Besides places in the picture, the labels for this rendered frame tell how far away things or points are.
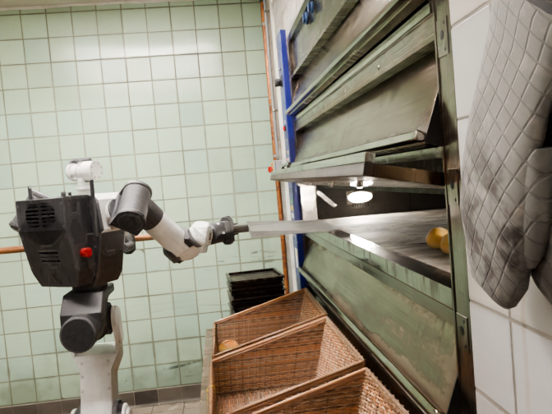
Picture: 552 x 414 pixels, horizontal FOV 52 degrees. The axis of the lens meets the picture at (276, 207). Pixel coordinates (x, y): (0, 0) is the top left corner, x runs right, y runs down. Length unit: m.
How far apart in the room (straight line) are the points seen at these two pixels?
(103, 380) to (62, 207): 0.62
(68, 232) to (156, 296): 2.01
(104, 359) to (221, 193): 1.87
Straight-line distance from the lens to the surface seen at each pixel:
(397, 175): 1.04
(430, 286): 1.18
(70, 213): 1.84
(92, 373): 2.07
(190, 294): 3.76
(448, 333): 1.20
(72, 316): 1.89
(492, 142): 0.71
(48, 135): 3.84
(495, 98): 0.71
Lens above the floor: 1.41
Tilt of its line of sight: 3 degrees down
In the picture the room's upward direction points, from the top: 5 degrees counter-clockwise
